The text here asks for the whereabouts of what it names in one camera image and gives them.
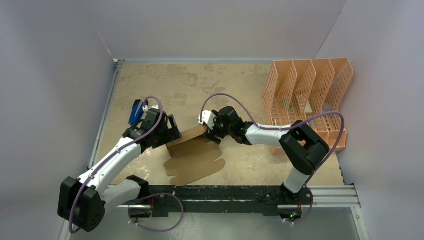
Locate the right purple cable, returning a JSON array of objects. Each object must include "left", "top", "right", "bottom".
[{"left": 199, "top": 93, "right": 346, "bottom": 226}]

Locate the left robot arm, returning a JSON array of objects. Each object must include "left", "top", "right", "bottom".
[{"left": 57, "top": 106, "right": 182, "bottom": 234}]

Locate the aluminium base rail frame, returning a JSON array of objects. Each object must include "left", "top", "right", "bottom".
[{"left": 61, "top": 185, "right": 369, "bottom": 240}]

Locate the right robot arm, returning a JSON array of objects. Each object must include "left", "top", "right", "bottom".
[{"left": 199, "top": 106, "right": 330, "bottom": 204}]

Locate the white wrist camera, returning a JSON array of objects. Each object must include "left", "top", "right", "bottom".
[
  {"left": 198, "top": 110, "right": 217, "bottom": 130},
  {"left": 142, "top": 104, "right": 160, "bottom": 113}
]

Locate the blue stapler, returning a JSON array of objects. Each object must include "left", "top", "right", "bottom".
[{"left": 128, "top": 99, "right": 149, "bottom": 126}]

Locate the orange plastic file organizer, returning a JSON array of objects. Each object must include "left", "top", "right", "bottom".
[{"left": 260, "top": 57, "right": 354, "bottom": 152}]

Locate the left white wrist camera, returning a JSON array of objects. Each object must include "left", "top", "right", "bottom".
[{"left": 142, "top": 104, "right": 160, "bottom": 113}]

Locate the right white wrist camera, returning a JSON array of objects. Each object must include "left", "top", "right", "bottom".
[{"left": 198, "top": 110, "right": 217, "bottom": 130}]

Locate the purple round item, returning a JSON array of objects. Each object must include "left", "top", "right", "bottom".
[{"left": 322, "top": 102, "right": 333, "bottom": 113}]

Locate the brown cardboard box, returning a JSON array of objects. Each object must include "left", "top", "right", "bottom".
[{"left": 163, "top": 125, "right": 226, "bottom": 187}]

